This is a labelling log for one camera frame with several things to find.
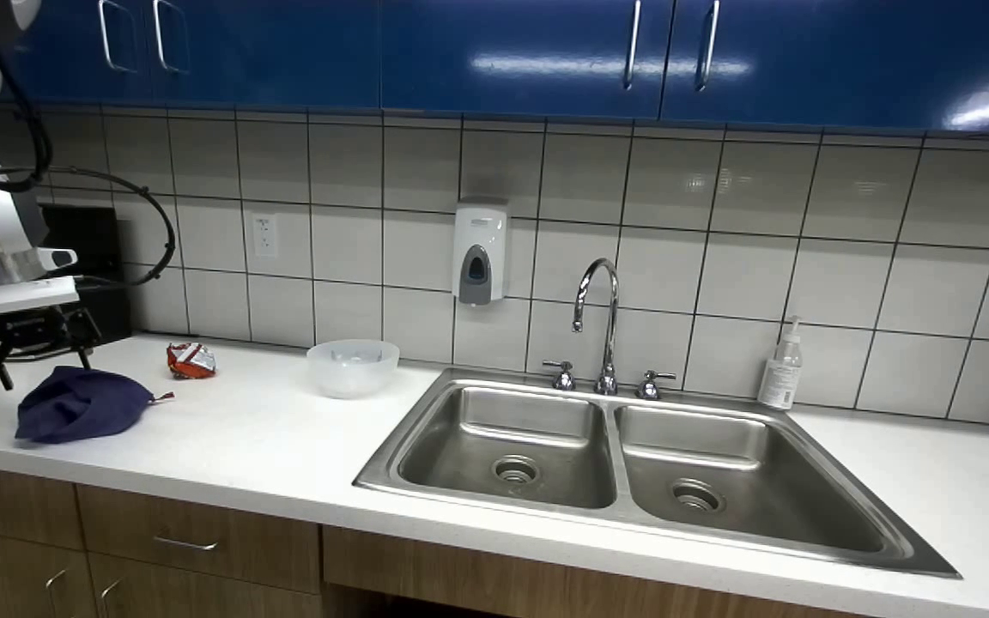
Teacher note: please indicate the blue cabinet door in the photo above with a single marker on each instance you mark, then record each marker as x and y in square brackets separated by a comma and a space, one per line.
[848, 58]
[71, 46]
[276, 52]
[517, 36]

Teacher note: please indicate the clear plastic bowl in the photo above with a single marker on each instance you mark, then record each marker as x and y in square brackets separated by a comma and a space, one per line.
[352, 368]

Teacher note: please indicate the chrome gooseneck faucet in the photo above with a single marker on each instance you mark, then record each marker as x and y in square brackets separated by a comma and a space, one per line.
[608, 332]

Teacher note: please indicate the clear pump soap bottle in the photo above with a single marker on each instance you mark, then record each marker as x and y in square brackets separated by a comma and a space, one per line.
[781, 374]

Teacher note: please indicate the light grey wrist camera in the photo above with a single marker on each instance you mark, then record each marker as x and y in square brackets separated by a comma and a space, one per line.
[14, 297]

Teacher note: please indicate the wooden lower cabinet door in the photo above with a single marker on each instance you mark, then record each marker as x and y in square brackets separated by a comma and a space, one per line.
[221, 604]
[2, 586]

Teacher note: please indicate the white wall soap dispenser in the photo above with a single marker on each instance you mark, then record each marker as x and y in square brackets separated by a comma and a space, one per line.
[479, 253]

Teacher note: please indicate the black coffee maker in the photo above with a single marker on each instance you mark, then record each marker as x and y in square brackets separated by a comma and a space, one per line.
[99, 261]

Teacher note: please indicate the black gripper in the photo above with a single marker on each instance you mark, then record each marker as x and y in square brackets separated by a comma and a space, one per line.
[33, 332]

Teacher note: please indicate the white wall outlet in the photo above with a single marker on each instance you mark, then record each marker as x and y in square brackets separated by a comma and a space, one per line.
[263, 235]

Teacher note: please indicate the wooden drawer front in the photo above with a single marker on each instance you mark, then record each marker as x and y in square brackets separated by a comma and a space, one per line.
[254, 537]
[14, 511]

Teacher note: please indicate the wooden panel under sink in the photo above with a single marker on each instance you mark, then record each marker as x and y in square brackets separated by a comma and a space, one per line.
[584, 589]

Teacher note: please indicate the crumpled red snack wrapper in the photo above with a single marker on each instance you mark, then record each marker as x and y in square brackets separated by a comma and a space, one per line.
[191, 361]

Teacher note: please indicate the silver drawer pull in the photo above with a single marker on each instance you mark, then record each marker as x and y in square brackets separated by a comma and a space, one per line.
[58, 575]
[186, 545]
[110, 589]

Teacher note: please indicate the blue cloth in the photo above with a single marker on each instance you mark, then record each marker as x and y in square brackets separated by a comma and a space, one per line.
[82, 407]

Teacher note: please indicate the stainless steel double sink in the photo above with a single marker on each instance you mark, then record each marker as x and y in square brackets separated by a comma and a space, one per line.
[632, 470]

